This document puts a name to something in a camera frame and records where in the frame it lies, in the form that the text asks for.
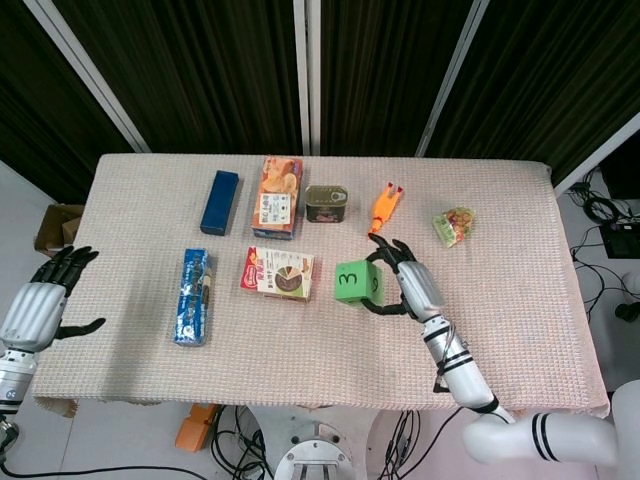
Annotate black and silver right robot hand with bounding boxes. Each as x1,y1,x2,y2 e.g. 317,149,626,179
362,235,447,324

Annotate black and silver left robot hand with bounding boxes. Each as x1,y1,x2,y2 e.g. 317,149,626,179
0,244,107,354

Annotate green cube with black numbers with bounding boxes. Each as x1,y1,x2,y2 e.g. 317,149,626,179
333,258,386,307

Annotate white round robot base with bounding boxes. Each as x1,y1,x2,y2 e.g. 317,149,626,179
273,407,362,480

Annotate green snack bag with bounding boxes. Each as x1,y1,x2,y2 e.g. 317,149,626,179
432,205,477,249

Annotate orange rubber chicken toy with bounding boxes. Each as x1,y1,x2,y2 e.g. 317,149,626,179
367,182,405,237

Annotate brown cardboard box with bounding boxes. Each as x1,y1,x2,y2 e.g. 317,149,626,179
33,203,85,252

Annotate beige waffle-weave tablecloth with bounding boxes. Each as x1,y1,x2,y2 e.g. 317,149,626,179
30,152,612,419

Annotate black luncheon meat can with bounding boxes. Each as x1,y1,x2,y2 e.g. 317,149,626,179
303,183,350,225

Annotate red and white cracker box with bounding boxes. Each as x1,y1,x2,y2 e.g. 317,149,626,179
239,245,316,304

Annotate blue Oreo cookie box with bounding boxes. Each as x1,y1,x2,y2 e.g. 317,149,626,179
173,248,217,347

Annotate orange and blue snack box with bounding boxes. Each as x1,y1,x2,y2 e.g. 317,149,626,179
250,155,305,241

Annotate orange device on floor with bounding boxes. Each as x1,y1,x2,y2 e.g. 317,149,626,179
174,403,220,452

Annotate black flat electronic device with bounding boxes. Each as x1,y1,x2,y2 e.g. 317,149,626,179
602,222,640,260

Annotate dark blue rectangular box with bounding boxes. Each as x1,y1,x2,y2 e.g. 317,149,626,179
199,169,240,236

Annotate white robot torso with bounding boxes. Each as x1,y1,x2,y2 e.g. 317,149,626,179
608,378,640,480

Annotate black cable bundle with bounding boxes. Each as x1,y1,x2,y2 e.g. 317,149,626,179
375,409,427,480
209,404,275,480

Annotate black floor cables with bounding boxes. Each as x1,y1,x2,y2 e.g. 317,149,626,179
568,167,640,314

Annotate white partition frame post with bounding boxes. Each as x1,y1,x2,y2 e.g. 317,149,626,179
416,0,490,157
552,110,640,197
293,0,324,156
23,0,152,154

